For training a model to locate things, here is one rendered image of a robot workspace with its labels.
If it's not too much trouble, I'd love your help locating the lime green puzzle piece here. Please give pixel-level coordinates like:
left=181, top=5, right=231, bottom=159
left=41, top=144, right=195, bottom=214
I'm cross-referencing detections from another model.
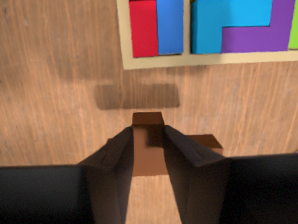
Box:
left=288, top=0, right=298, bottom=48

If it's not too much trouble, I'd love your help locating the wooden pentomino puzzle board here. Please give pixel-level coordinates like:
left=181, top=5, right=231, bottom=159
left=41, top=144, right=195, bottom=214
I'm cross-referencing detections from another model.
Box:
left=117, top=0, right=298, bottom=70

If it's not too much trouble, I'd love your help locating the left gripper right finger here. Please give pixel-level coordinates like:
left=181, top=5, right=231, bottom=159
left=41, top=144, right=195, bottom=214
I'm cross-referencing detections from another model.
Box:
left=163, top=125, right=298, bottom=224

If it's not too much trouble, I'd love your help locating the purple puzzle piece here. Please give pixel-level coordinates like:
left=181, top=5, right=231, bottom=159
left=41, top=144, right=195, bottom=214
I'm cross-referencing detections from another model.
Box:
left=218, top=0, right=296, bottom=54

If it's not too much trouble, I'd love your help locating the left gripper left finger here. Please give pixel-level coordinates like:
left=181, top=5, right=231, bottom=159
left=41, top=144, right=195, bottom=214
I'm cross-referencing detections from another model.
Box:
left=0, top=126, right=135, bottom=224

